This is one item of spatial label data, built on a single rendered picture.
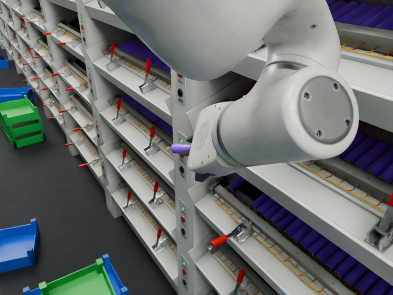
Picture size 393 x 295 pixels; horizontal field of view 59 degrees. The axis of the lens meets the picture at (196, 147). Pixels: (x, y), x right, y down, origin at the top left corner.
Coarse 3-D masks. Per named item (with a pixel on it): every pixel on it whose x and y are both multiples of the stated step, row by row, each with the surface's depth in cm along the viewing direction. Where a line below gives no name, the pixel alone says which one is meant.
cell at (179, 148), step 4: (176, 144) 64; (180, 144) 64; (184, 144) 63; (188, 144) 62; (172, 148) 64; (176, 148) 64; (180, 148) 63; (184, 148) 62; (188, 148) 61; (176, 152) 64; (180, 152) 63
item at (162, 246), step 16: (112, 192) 156; (128, 192) 142; (128, 208) 143; (144, 208) 143; (144, 224) 136; (160, 224) 131; (144, 240) 130; (160, 240) 125; (160, 256) 123; (176, 256) 120; (176, 272) 116
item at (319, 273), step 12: (216, 192) 84; (228, 192) 82; (240, 204) 78; (252, 216) 75; (264, 228) 71; (264, 240) 71; (276, 240) 68; (288, 240) 68; (288, 252) 66; (300, 252) 65; (300, 264) 65; (312, 264) 63; (300, 276) 63; (324, 276) 60; (312, 288) 61; (324, 288) 60; (336, 288) 58
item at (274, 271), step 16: (224, 176) 86; (240, 176) 88; (192, 192) 84; (208, 192) 87; (240, 192) 84; (208, 208) 83; (224, 208) 82; (224, 224) 78; (256, 240) 73; (256, 256) 70; (272, 256) 69; (272, 272) 66; (288, 272) 65; (288, 288) 63; (304, 288) 62; (352, 288) 60
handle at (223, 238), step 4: (232, 232) 73; (236, 232) 73; (220, 236) 71; (224, 236) 71; (228, 236) 72; (232, 236) 72; (216, 240) 71; (220, 240) 71; (224, 240) 71; (212, 244) 70; (216, 244) 70
